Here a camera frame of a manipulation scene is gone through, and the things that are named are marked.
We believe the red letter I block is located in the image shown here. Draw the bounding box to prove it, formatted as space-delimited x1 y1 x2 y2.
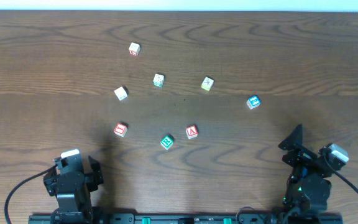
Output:
114 123 128 137

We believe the red letter A block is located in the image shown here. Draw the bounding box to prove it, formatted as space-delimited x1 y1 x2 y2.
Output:
185 125 198 139

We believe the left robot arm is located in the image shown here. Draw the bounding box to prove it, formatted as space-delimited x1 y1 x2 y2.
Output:
43 149 104 223

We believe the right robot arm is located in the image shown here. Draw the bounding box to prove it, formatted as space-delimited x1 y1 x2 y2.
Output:
278 124 331 223

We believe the blue number 2 block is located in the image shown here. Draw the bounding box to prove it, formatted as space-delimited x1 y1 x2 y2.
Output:
246 95 261 110

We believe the green letter R block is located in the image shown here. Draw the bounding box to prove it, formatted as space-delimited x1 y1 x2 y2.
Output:
160 135 174 150

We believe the plain cream wooden block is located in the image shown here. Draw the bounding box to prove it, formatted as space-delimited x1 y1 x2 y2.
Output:
114 86 128 101

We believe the wooden block yellow side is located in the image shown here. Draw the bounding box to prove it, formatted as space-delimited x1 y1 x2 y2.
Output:
201 77 214 91

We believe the wooden block green picture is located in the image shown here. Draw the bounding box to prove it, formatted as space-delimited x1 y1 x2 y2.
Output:
153 73 165 87

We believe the wooden block red bottom edge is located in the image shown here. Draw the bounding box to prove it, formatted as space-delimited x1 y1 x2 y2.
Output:
129 42 141 56

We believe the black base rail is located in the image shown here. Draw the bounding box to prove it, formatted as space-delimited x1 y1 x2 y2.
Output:
28 212 344 224

